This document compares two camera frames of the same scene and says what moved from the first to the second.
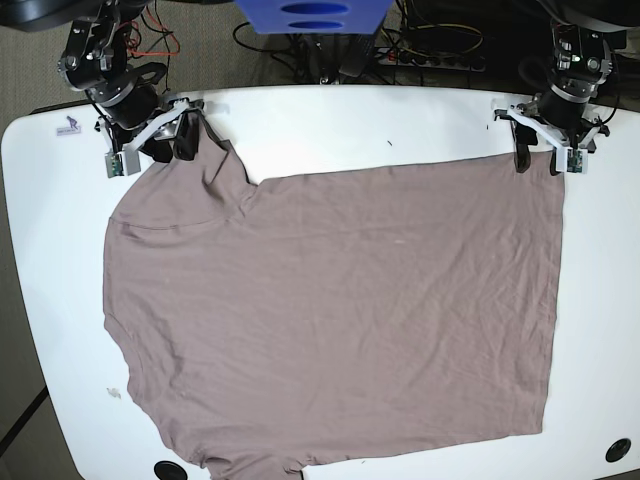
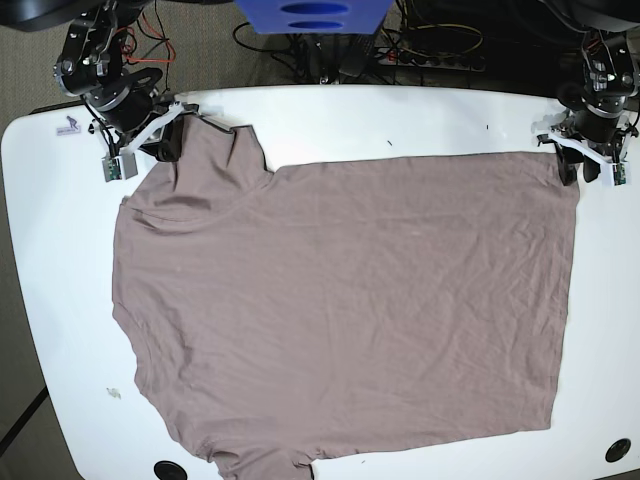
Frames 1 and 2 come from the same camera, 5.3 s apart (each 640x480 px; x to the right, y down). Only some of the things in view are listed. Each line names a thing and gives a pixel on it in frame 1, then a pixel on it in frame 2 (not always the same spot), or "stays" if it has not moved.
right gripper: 563,115 -> 598,131
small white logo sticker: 69,130 stays
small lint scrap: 114,392 stays
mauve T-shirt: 336,318 stays
